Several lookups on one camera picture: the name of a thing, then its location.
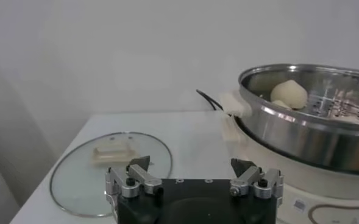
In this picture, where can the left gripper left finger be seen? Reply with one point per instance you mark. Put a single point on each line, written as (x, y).
(139, 179)

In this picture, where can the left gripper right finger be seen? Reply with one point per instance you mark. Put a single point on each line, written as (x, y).
(252, 179)

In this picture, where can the round glass pot lid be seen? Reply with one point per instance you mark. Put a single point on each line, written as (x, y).
(75, 182)

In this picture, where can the white steamed baozi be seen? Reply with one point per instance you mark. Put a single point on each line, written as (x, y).
(290, 93)
(281, 105)

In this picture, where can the stainless steel steamer basket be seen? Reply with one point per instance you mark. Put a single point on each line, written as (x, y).
(304, 143)

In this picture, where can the cream electric cooking pot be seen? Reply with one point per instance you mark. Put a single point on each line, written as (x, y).
(289, 188)

